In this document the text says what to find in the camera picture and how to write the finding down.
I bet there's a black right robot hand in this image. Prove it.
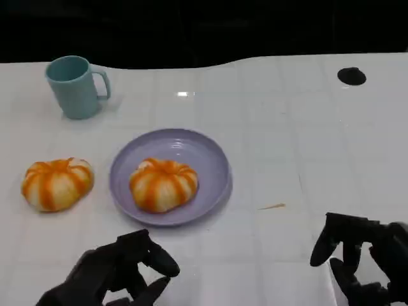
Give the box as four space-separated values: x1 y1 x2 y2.
309 212 408 306

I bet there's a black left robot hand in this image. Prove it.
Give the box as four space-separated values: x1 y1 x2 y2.
35 228 181 306

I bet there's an orange white toy bread roll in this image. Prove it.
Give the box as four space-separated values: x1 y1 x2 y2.
129 157 200 214
20 157 95 214

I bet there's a lilac plate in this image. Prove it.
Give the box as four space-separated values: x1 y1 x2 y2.
109 128 233 227

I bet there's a pale green mug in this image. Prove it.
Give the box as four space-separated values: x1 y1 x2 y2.
44 55 112 120

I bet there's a black table grommet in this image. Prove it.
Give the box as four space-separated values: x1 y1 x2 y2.
337 67 367 86

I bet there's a black backdrop cloth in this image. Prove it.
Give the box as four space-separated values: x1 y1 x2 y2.
0 0 408 70

